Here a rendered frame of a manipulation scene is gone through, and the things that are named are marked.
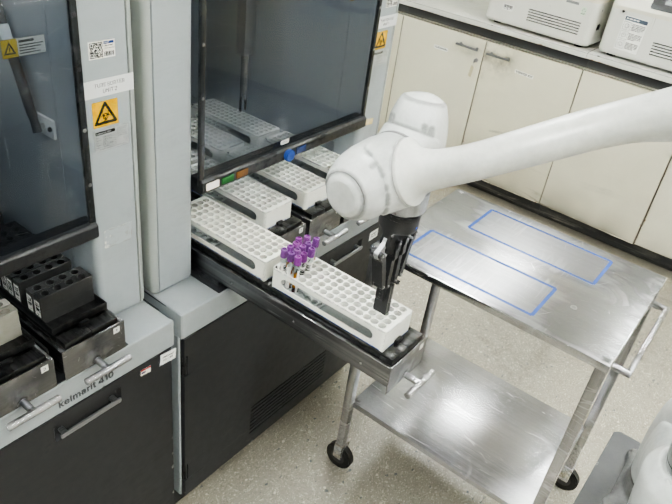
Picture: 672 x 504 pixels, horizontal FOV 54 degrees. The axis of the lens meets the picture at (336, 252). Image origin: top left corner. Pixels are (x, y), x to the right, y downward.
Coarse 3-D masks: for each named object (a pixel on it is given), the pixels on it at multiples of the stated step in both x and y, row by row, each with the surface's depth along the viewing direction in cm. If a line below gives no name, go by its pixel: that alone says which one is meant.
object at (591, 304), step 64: (448, 256) 161; (512, 256) 165; (576, 256) 168; (512, 320) 144; (576, 320) 145; (640, 320) 149; (448, 384) 202; (448, 448) 181; (512, 448) 184; (576, 448) 198
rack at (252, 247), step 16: (192, 208) 156; (208, 208) 158; (224, 208) 158; (192, 224) 153; (208, 224) 152; (224, 224) 153; (240, 224) 154; (256, 224) 154; (208, 240) 155; (224, 240) 147; (240, 240) 148; (256, 240) 149; (272, 240) 149; (224, 256) 150; (240, 256) 152; (256, 256) 143; (272, 256) 144; (256, 272) 145; (272, 272) 145
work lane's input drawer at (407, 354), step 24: (192, 240) 154; (192, 264) 156; (216, 264) 150; (240, 288) 148; (264, 288) 144; (288, 312) 140; (312, 312) 137; (312, 336) 138; (336, 336) 134; (408, 336) 134; (360, 360) 132; (384, 360) 129; (408, 360) 133; (384, 384) 130
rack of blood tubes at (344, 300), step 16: (320, 272) 141; (336, 272) 142; (304, 288) 137; (320, 288) 136; (336, 288) 137; (352, 288) 139; (368, 288) 139; (304, 304) 139; (320, 304) 141; (336, 304) 133; (352, 304) 133; (368, 304) 135; (400, 304) 135; (336, 320) 134; (352, 320) 138; (368, 320) 130; (384, 320) 131; (400, 320) 131; (368, 336) 134; (384, 336) 128
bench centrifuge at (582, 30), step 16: (496, 0) 328; (512, 0) 323; (528, 0) 318; (544, 0) 313; (560, 0) 308; (576, 0) 304; (592, 0) 300; (608, 0) 304; (496, 16) 331; (512, 16) 326; (528, 16) 321; (544, 16) 316; (560, 16) 311; (576, 16) 306; (592, 16) 302; (608, 16) 314; (544, 32) 319; (560, 32) 314; (576, 32) 309; (592, 32) 307
